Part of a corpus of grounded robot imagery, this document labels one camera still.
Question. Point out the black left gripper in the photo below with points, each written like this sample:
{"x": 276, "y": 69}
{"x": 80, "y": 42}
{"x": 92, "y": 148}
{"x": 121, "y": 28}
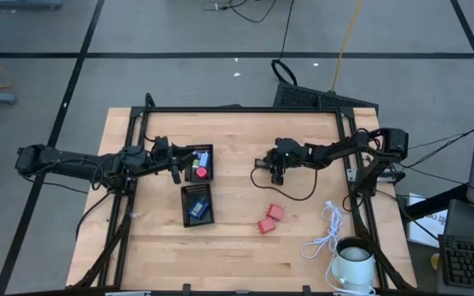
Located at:
{"x": 175, "y": 168}

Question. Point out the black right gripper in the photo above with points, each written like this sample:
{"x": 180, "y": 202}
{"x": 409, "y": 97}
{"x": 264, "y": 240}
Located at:
{"x": 292, "y": 159}

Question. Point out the red wall plug charger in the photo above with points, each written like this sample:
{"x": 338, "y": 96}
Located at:
{"x": 266, "y": 225}
{"x": 275, "y": 212}

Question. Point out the blue charger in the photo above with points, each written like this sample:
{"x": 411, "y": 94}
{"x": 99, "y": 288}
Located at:
{"x": 198, "y": 209}

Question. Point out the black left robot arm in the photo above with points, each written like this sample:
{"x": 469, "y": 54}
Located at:
{"x": 80, "y": 164}

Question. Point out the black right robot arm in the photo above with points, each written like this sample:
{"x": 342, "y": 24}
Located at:
{"x": 344, "y": 150}

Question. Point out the rounded red charger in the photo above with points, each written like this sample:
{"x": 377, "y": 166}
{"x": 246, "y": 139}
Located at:
{"x": 202, "y": 172}

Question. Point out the black perforated plastic basket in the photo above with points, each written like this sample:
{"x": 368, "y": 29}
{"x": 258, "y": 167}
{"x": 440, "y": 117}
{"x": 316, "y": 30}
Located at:
{"x": 185, "y": 214}
{"x": 210, "y": 177}

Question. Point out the black mesh panel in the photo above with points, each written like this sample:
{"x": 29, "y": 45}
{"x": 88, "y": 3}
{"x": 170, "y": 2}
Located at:
{"x": 323, "y": 98}

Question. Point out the white paper sheet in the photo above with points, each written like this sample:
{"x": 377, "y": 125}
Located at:
{"x": 428, "y": 224}

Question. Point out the black keyboard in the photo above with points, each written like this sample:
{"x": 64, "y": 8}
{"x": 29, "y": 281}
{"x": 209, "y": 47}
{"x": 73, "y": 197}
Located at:
{"x": 471, "y": 263}

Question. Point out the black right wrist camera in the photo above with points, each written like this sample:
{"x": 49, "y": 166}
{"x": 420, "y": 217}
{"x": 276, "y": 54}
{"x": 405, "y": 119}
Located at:
{"x": 288, "y": 144}

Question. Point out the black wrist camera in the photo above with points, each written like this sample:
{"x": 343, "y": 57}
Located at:
{"x": 288, "y": 144}
{"x": 161, "y": 147}

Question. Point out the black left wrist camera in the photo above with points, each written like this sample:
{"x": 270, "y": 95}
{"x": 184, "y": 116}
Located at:
{"x": 161, "y": 147}

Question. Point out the black aluminium table frame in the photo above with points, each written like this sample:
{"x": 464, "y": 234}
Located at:
{"x": 241, "y": 109}

